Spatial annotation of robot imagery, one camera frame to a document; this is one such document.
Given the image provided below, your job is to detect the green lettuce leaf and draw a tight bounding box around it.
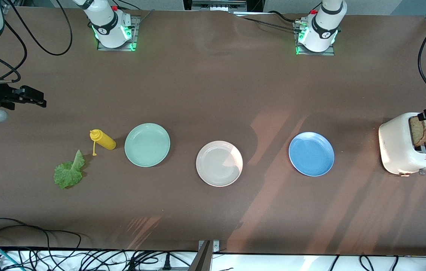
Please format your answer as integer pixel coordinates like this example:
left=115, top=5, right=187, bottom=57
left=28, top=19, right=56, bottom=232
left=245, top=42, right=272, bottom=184
left=53, top=149, right=86, bottom=190

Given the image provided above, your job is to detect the beige plate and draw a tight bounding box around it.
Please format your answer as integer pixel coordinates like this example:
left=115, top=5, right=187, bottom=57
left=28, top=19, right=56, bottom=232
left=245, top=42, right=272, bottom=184
left=196, top=140, right=244, bottom=187

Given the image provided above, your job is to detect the mint green plate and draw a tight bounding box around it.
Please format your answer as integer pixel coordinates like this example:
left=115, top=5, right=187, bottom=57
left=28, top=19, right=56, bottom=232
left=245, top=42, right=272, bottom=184
left=124, top=123, right=171, bottom=167

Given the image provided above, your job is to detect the blue plate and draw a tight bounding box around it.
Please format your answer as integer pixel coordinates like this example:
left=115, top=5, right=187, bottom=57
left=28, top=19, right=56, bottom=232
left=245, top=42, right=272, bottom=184
left=288, top=131, right=335, bottom=177

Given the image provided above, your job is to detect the white toaster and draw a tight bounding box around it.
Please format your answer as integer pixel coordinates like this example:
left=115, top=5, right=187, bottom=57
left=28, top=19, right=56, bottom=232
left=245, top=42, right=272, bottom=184
left=378, top=112, right=426, bottom=177

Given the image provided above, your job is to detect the yellow mustard squeeze bottle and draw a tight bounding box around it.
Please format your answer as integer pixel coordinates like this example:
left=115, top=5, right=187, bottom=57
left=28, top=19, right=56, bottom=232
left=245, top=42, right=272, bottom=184
left=89, top=129, right=117, bottom=156

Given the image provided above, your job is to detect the black equipment box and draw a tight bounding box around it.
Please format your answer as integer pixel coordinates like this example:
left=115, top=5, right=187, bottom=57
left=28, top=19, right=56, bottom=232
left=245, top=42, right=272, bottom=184
left=183, top=0, right=265, bottom=12

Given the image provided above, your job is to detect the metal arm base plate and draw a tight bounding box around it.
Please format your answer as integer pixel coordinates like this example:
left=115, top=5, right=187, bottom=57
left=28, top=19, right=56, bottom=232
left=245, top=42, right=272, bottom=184
left=293, top=21, right=336, bottom=56
left=97, top=16, right=140, bottom=52

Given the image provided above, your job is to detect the aluminium frame profile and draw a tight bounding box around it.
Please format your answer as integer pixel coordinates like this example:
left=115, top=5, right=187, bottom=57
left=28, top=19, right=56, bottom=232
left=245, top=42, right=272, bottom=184
left=0, top=0, right=23, bottom=15

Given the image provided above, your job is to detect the black base cable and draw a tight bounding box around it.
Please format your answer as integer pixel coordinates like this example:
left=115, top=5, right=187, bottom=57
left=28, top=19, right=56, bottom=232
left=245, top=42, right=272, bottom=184
left=233, top=11, right=303, bottom=33

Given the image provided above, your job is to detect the grey metal frame bracket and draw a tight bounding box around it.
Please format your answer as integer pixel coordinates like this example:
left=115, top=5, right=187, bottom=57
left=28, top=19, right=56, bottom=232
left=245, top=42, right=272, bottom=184
left=188, top=240, right=220, bottom=271

